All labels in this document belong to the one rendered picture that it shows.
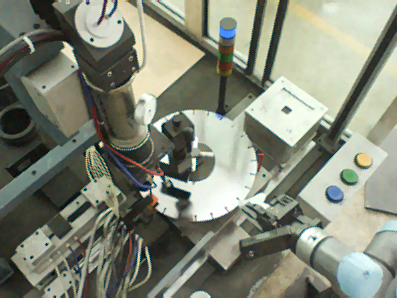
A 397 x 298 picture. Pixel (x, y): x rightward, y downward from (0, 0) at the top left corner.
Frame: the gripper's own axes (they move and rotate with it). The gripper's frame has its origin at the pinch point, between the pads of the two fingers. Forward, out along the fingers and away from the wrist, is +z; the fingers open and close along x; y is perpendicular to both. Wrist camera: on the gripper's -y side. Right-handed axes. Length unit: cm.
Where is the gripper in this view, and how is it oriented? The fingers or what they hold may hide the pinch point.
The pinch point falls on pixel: (240, 206)
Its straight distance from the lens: 100.5
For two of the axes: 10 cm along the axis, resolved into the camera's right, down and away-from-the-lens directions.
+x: -3.4, -7.8, -5.3
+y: 7.8, -5.5, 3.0
